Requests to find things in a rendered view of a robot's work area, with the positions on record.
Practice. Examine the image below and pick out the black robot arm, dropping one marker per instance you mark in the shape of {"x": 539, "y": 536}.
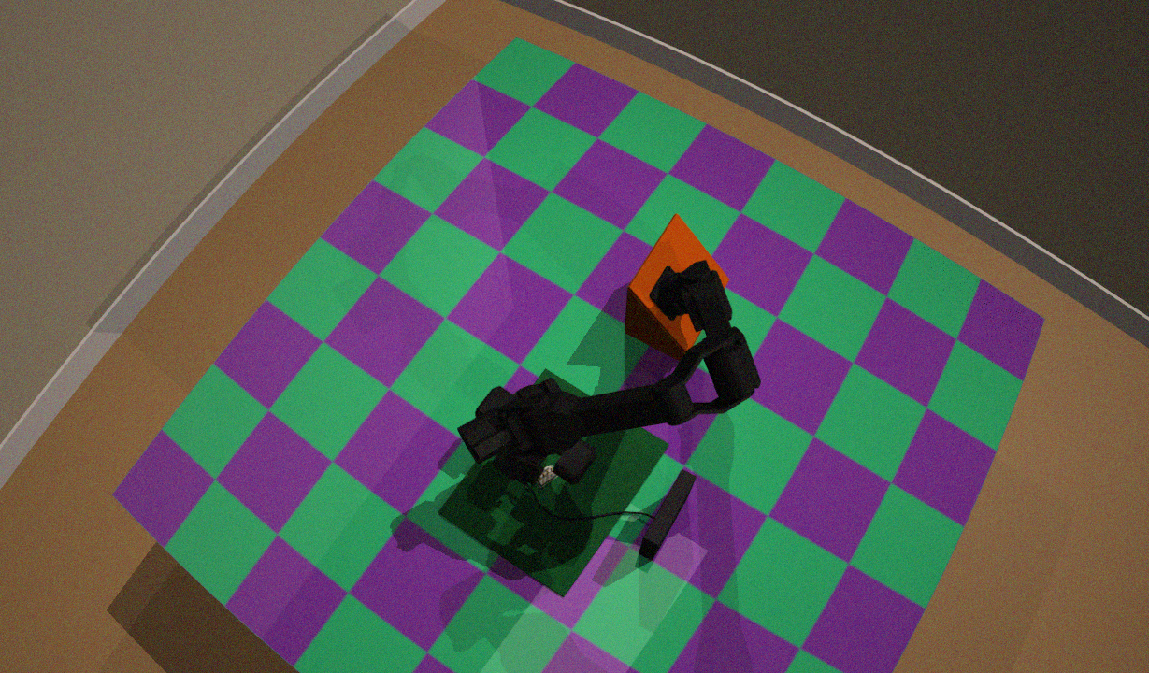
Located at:
{"x": 542, "y": 420}

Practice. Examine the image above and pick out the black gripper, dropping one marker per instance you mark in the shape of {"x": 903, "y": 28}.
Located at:
{"x": 571, "y": 465}

